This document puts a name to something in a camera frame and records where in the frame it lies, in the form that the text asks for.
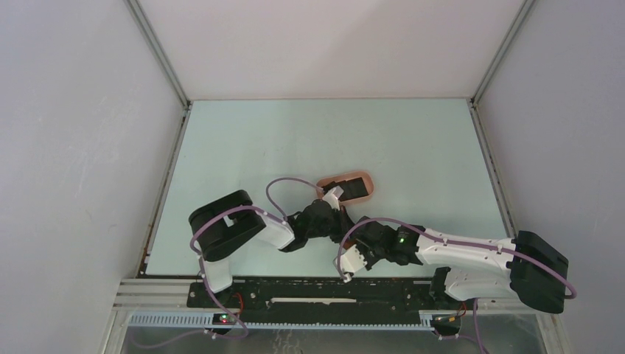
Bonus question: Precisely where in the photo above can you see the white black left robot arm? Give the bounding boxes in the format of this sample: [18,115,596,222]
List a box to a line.
[188,187,355,308]

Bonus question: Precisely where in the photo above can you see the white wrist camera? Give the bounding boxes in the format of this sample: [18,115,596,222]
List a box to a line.
[334,244,367,283]
[322,187,343,210]

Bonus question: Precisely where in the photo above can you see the black card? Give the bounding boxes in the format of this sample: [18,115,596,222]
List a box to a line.
[322,177,369,201]

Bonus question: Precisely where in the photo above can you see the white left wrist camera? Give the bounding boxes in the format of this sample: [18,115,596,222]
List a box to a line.
[322,187,343,210]

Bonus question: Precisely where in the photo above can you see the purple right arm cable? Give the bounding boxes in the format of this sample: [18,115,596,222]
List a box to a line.
[335,217,578,354]

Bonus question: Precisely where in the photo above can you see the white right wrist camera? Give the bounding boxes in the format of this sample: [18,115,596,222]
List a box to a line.
[334,244,367,283]

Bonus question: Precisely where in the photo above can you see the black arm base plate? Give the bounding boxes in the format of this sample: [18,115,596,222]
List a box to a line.
[186,278,478,324]

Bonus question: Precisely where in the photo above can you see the pink oval plastic tray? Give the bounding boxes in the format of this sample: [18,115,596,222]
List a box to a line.
[316,170,375,205]

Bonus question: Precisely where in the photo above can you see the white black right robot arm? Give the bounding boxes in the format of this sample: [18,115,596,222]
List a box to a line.
[335,217,576,314]

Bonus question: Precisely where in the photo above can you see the aluminium frame rail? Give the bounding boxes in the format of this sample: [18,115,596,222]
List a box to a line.
[111,277,558,333]

